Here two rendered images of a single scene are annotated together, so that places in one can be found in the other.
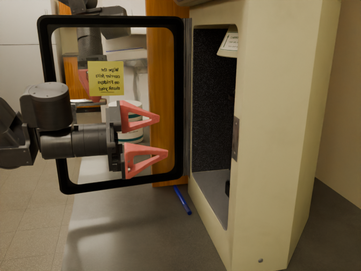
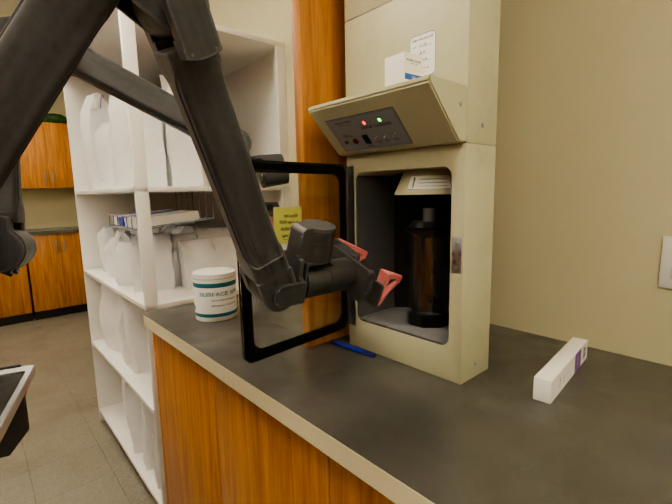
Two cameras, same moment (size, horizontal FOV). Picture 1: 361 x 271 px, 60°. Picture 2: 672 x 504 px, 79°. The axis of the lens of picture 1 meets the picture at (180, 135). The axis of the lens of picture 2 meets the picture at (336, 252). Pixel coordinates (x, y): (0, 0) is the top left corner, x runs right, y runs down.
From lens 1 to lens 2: 0.51 m
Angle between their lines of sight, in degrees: 30
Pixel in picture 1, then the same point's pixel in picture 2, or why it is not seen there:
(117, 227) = (321, 382)
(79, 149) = (337, 282)
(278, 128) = (480, 244)
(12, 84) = not seen: outside the picture
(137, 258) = (372, 396)
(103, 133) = (352, 265)
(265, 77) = (474, 204)
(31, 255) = not seen: outside the picture
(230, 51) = (423, 190)
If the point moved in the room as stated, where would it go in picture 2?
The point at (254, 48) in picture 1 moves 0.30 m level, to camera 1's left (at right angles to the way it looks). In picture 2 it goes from (469, 182) to (327, 184)
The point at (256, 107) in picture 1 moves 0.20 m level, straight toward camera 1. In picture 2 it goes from (470, 227) to (550, 238)
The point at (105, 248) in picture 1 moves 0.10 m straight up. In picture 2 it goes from (333, 399) to (332, 348)
